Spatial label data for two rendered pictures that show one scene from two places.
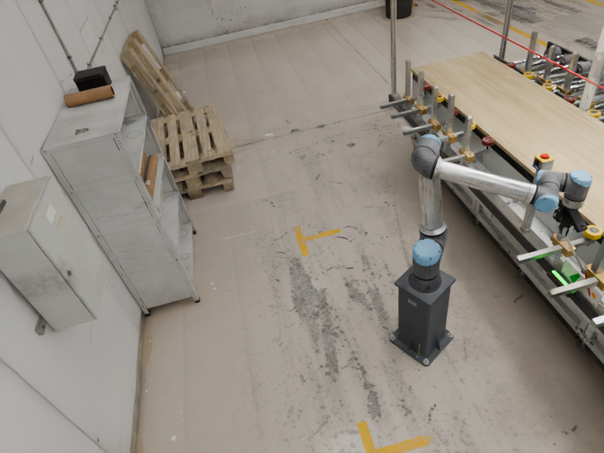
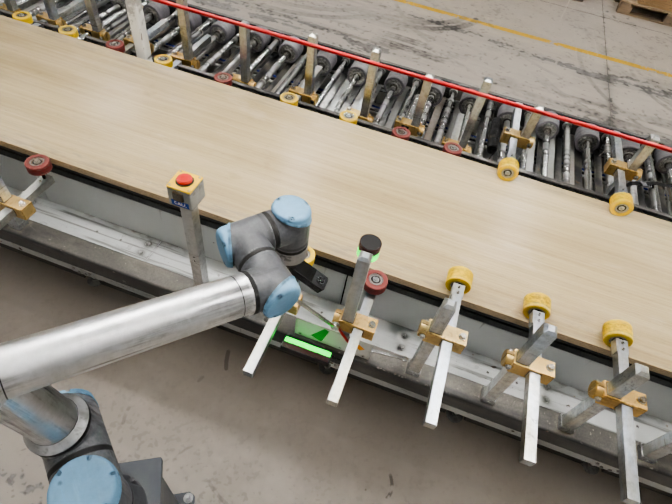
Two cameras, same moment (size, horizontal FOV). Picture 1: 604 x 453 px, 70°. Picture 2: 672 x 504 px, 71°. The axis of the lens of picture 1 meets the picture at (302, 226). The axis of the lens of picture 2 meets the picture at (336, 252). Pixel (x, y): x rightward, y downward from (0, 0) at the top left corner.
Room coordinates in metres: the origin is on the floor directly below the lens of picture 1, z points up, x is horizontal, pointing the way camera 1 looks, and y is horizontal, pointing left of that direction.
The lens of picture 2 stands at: (1.12, -0.59, 2.10)
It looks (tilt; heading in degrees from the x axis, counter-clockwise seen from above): 50 degrees down; 286
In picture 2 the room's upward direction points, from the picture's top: 11 degrees clockwise
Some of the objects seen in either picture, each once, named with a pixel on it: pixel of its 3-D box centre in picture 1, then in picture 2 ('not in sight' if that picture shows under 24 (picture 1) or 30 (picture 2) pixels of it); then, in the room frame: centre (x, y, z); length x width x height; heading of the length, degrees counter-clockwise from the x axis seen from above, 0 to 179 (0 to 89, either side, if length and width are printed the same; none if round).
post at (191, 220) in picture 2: (532, 200); (195, 251); (1.77, -1.31, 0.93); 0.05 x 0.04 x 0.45; 6
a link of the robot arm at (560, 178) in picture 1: (550, 182); (247, 242); (1.48, -1.16, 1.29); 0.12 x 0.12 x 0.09; 57
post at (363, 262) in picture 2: (599, 261); (352, 305); (1.26, -1.36, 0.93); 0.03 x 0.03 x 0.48; 6
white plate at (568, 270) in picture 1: (580, 283); (332, 338); (1.29, -1.34, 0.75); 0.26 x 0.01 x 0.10; 6
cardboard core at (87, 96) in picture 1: (89, 95); not in sight; (2.86, 1.20, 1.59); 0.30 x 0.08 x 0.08; 95
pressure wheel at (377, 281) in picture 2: not in sight; (373, 288); (1.23, -1.51, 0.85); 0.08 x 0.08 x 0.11
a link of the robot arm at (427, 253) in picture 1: (426, 257); (90, 493); (1.63, -0.65, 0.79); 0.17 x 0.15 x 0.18; 147
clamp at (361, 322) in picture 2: (598, 277); (354, 322); (1.24, -1.37, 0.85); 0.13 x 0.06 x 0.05; 6
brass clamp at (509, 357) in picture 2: not in sight; (527, 365); (0.74, -1.42, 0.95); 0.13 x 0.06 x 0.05; 6
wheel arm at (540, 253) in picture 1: (555, 250); (278, 313); (1.46, -1.29, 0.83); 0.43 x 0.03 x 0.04; 96
